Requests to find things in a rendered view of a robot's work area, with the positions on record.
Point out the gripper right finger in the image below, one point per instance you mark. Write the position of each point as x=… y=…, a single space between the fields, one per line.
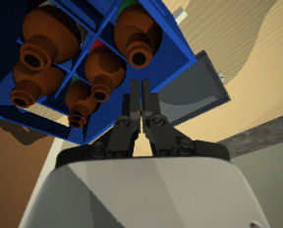
x=164 y=139

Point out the dark blue crate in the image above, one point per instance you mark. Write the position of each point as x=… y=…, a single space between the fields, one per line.
x=99 y=18

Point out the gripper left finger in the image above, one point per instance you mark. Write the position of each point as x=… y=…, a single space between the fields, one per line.
x=119 y=141

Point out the grey shallow tray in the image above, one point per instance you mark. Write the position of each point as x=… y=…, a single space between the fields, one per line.
x=194 y=92

